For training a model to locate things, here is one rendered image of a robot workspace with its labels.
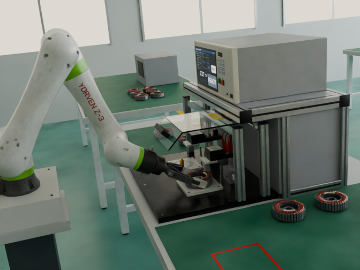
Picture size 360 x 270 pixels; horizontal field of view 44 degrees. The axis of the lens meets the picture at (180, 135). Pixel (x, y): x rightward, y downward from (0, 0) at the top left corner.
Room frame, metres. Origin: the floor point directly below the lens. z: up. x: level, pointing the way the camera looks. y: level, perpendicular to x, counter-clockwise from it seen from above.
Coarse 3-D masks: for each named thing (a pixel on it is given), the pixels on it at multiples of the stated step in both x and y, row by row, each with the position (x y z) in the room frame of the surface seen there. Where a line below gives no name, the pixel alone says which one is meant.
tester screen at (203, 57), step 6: (198, 48) 1.97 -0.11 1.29; (198, 54) 1.97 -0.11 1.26; (204, 54) 1.90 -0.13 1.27; (210, 54) 1.82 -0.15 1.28; (198, 60) 1.98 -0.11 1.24; (204, 60) 1.90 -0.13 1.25; (210, 60) 1.83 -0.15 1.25; (198, 66) 1.99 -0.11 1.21; (204, 66) 1.91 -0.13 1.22; (198, 72) 1.99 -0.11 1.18; (204, 72) 1.91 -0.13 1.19; (210, 72) 1.84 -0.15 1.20; (204, 78) 1.92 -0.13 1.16; (204, 84) 1.92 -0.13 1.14
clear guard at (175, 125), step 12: (168, 120) 1.65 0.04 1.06; (180, 120) 1.63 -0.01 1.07; (192, 120) 1.61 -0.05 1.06; (204, 120) 1.60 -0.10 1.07; (216, 120) 1.58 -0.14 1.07; (228, 120) 1.57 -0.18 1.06; (156, 132) 1.65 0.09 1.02; (168, 132) 1.56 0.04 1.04; (180, 132) 1.48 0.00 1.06; (168, 144) 1.49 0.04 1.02
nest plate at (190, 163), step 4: (172, 160) 1.97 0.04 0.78; (176, 160) 1.96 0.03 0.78; (184, 160) 1.96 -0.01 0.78; (188, 160) 1.95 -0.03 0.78; (192, 160) 1.95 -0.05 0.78; (184, 164) 1.90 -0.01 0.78; (188, 164) 1.89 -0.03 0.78; (192, 164) 1.89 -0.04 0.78; (196, 164) 1.89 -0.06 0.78; (192, 168) 1.84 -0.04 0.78; (196, 168) 1.84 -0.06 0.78; (200, 168) 1.85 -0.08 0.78
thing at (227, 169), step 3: (225, 168) 1.71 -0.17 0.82; (228, 168) 1.70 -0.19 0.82; (231, 168) 1.70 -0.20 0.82; (225, 171) 1.71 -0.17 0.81; (228, 171) 1.67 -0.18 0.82; (231, 171) 1.67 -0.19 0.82; (225, 174) 1.71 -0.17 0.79; (228, 174) 1.67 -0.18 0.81; (231, 174) 1.67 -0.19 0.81; (225, 177) 1.71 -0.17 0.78; (228, 177) 1.68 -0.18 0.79; (231, 177) 1.67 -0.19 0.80; (228, 180) 1.68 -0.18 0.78; (231, 180) 1.67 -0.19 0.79; (231, 183) 1.67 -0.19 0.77
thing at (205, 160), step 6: (210, 150) 1.67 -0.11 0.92; (216, 150) 1.66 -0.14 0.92; (222, 150) 1.66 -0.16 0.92; (210, 156) 1.65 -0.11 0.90; (216, 156) 1.65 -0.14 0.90; (222, 156) 1.66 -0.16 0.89; (228, 156) 1.67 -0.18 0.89; (204, 162) 1.65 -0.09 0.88; (210, 162) 1.65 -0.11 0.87; (228, 162) 1.73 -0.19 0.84
